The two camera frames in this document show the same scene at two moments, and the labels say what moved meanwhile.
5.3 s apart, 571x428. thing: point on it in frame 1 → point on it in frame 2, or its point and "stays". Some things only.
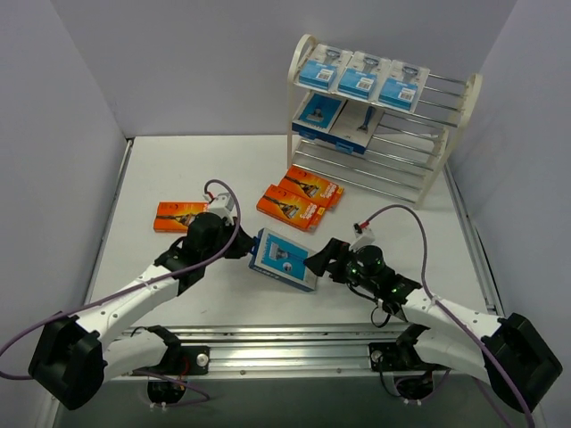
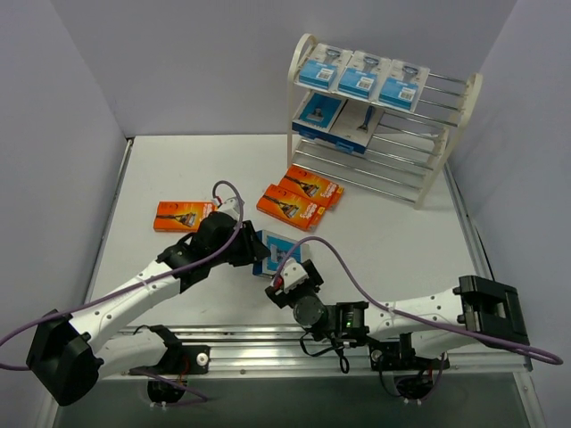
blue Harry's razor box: x=317 y=116 stays
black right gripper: x=337 y=259 → x=277 y=295
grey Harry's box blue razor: x=353 y=127 stays
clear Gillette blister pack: x=324 y=67 stays
